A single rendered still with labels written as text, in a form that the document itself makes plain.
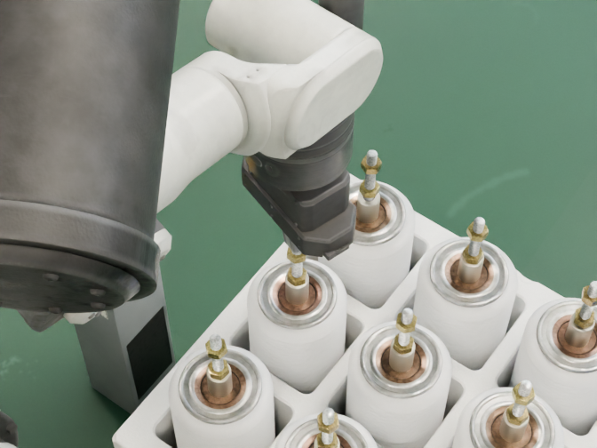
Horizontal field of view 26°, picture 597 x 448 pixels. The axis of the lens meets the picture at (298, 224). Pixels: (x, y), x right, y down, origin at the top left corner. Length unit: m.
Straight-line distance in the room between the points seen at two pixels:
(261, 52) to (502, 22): 0.91
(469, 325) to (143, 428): 0.32
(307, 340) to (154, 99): 0.76
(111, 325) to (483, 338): 0.36
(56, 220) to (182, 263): 1.12
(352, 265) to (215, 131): 0.46
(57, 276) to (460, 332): 0.84
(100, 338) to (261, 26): 0.50
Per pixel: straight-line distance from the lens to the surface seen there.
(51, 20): 0.46
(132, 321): 1.30
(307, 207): 1.03
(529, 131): 1.69
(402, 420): 1.20
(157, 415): 1.26
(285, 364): 1.25
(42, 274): 0.45
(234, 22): 0.94
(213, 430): 1.17
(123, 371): 1.36
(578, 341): 1.22
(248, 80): 0.86
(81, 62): 0.46
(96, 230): 0.44
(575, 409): 1.26
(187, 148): 0.83
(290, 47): 0.91
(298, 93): 0.86
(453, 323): 1.24
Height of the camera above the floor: 1.30
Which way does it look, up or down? 56 degrees down
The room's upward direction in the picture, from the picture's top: straight up
